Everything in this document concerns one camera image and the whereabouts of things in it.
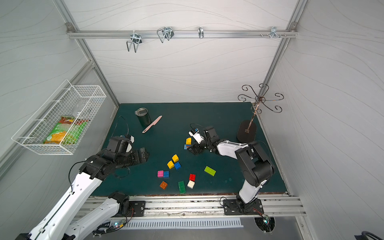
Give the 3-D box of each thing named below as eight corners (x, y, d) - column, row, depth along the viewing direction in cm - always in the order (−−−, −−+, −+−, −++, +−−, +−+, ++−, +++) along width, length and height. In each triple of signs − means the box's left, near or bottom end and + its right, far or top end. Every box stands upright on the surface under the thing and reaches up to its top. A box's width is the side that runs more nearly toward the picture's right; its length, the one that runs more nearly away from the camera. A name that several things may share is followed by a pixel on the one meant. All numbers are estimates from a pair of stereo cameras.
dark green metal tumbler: (138, 126, 108) (133, 116, 99) (141, 118, 113) (136, 107, 104) (149, 126, 108) (145, 116, 99) (151, 118, 113) (148, 107, 104)
